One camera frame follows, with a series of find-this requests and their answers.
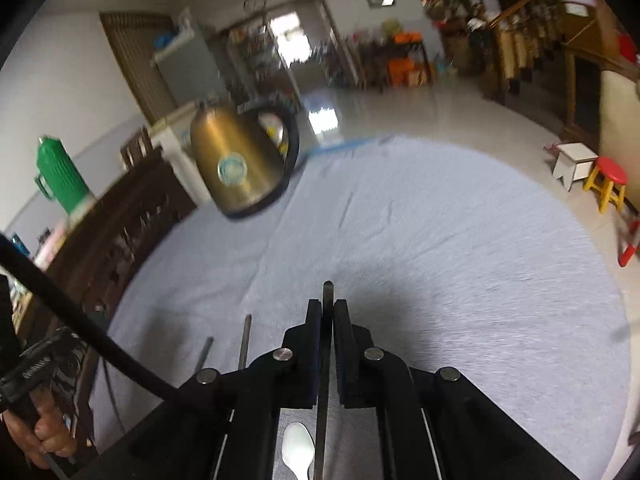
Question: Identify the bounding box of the white step stool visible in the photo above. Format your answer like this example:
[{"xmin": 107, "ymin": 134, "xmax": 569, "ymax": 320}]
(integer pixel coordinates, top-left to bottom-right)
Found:
[{"xmin": 552, "ymin": 142, "xmax": 599, "ymax": 192}]

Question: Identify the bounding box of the white spoon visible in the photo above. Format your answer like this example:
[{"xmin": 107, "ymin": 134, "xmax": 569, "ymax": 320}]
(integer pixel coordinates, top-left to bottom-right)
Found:
[{"xmin": 282, "ymin": 422, "xmax": 316, "ymax": 480}]

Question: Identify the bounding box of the black cable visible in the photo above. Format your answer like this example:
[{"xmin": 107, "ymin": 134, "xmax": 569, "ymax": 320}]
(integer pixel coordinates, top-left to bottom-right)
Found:
[{"xmin": 0, "ymin": 232, "xmax": 221, "ymax": 411}]

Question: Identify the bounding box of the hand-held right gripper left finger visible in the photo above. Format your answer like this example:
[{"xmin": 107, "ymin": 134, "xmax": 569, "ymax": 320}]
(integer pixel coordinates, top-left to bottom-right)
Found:
[{"xmin": 75, "ymin": 299, "xmax": 323, "ymax": 480}]

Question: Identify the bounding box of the green thermos flask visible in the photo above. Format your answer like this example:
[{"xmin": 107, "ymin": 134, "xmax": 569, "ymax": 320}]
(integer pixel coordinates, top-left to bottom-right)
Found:
[{"xmin": 34, "ymin": 136, "xmax": 97, "ymax": 216}]

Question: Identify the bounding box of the red and yellow stool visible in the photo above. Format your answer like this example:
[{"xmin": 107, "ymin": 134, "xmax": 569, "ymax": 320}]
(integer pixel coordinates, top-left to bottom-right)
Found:
[{"xmin": 583, "ymin": 156, "xmax": 630, "ymax": 214}]

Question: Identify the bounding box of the brass electric kettle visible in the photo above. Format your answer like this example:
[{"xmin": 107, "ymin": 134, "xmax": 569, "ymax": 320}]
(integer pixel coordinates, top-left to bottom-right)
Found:
[{"xmin": 189, "ymin": 100, "xmax": 301, "ymax": 220}]

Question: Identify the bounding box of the metal chopstick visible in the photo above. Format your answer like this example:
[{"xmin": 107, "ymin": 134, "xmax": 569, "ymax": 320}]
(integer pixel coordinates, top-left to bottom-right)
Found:
[
  {"xmin": 315, "ymin": 281, "xmax": 335, "ymax": 480},
  {"xmin": 238, "ymin": 314, "xmax": 253, "ymax": 370},
  {"xmin": 192, "ymin": 337, "xmax": 215, "ymax": 373}
]

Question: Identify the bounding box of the brown door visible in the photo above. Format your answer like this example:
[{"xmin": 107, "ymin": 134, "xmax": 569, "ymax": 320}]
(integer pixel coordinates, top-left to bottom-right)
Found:
[{"xmin": 100, "ymin": 12, "xmax": 176, "ymax": 133}]

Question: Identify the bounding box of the person's left hand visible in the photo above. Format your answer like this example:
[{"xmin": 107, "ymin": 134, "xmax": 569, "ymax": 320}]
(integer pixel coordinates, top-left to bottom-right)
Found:
[{"xmin": 4, "ymin": 394, "xmax": 78, "ymax": 471}]

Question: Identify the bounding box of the grey refrigerator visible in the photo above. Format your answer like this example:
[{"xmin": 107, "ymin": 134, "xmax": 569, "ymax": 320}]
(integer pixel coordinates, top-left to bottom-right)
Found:
[{"xmin": 152, "ymin": 25, "xmax": 228, "ymax": 121}]

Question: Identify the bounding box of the wooden chair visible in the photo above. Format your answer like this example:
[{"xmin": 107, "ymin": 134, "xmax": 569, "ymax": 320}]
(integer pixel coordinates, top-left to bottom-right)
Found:
[{"xmin": 120, "ymin": 127, "xmax": 161, "ymax": 171}]

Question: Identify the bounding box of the dark wooden table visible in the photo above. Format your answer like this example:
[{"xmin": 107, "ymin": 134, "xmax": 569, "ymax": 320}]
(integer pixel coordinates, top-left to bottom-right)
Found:
[{"xmin": 357, "ymin": 35, "xmax": 433, "ymax": 91}]

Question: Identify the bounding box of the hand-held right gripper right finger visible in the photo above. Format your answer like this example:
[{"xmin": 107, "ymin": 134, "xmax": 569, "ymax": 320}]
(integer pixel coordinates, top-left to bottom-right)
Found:
[{"xmin": 333, "ymin": 299, "xmax": 576, "ymax": 480}]

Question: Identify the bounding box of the carved wooden sideboard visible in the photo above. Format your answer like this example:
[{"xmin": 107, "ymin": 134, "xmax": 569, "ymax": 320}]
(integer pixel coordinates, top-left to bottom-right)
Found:
[{"xmin": 15, "ymin": 147, "xmax": 198, "ymax": 461}]

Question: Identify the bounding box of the wooden stair railing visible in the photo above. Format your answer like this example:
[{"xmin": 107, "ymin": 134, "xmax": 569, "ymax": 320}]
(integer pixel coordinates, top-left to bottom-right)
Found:
[{"xmin": 482, "ymin": 0, "xmax": 566, "ymax": 106}]

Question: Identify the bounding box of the grey tablecloth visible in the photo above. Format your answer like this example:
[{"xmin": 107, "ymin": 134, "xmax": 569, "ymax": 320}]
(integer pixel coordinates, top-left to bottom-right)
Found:
[{"xmin": 90, "ymin": 132, "xmax": 633, "ymax": 480}]

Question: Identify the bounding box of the white chest freezer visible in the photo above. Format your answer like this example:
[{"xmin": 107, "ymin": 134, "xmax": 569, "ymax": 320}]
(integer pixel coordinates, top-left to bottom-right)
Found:
[{"xmin": 147, "ymin": 102, "xmax": 211, "ymax": 206}]

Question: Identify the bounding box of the orange box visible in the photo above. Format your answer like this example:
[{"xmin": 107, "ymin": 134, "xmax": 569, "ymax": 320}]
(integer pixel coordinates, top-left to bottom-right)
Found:
[{"xmin": 389, "ymin": 59, "xmax": 416, "ymax": 86}]

